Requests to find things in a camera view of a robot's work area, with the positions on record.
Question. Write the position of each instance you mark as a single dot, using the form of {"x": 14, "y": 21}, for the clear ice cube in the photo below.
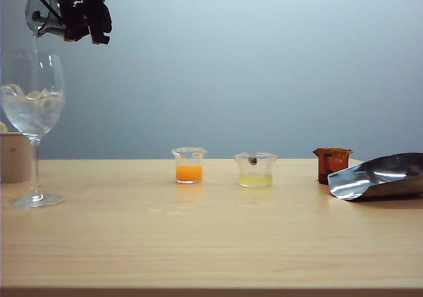
{"x": 11, "y": 91}
{"x": 53, "y": 96}
{"x": 34, "y": 95}

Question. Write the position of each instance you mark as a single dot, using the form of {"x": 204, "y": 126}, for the amber brown measuring cup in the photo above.
{"x": 325, "y": 168}

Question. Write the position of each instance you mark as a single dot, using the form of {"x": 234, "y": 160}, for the beige paper cup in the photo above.
{"x": 15, "y": 159}

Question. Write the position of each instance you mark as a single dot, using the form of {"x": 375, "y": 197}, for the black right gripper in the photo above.
{"x": 84, "y": 11}

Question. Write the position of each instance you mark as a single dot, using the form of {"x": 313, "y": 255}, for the clear stemmed wine glass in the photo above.
{"x": 36, "y": 121}

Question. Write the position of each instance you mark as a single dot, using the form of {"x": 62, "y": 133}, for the clear measuring cup yellow juice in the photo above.
{"x": 256, "y": 179}

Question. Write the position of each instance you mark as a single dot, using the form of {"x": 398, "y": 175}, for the clear measuring cup orange juice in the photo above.
{"x": 188, "y": 173}

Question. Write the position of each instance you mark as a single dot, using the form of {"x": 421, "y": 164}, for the yellow lemon slice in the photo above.
{"x": 2, "y": 127}

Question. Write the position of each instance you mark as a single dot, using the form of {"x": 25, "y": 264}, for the shiny metal ice scoop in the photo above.
{"x": 380, "y": 181}

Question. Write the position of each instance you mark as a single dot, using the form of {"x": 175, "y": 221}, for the smoke grey measuring cup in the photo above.
{"x": 41, "y": 3}

